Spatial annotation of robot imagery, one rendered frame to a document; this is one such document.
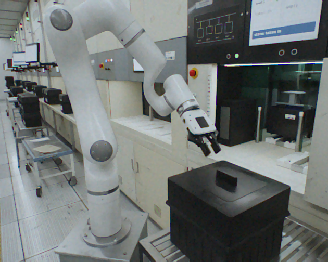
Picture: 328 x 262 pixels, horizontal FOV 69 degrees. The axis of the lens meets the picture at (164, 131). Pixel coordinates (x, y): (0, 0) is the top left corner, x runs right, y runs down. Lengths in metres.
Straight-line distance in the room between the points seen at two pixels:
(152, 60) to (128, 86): 1.93
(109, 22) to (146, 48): 0.14
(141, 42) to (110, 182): 0.49
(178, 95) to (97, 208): 0.50
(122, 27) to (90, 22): 0.10
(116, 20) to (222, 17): 0.64
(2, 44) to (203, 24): 13.33
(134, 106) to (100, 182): 2.00
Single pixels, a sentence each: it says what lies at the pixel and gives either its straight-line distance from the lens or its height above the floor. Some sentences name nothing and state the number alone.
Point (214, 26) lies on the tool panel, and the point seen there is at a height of 1.58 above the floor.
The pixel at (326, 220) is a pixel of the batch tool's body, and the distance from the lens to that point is 1.16.
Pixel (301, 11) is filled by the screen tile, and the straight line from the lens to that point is 1.10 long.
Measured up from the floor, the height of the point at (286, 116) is 1.07.
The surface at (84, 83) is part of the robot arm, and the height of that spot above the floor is 1.34.
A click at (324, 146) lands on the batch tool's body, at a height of 1.10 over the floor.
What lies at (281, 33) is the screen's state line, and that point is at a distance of 1.12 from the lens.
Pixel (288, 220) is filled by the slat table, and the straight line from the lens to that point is 1.16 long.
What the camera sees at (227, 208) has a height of 1.01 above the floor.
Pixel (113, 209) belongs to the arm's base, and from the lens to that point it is 0.94.
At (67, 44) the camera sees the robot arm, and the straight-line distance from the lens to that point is 0.76.
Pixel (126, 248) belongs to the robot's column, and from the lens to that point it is 0.95.
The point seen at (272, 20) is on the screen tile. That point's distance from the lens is 1.15.
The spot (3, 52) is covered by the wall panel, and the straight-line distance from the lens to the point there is 14.32.
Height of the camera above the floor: 1.37
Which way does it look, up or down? 15 degrees down
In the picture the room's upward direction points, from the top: 1 degrees counter-clockwise
